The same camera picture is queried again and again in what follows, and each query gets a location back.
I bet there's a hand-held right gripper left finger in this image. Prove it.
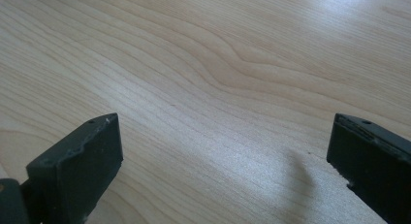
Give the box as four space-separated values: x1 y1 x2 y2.
20 112 124 224

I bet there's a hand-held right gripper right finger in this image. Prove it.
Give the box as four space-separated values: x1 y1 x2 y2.
326 112 411 224

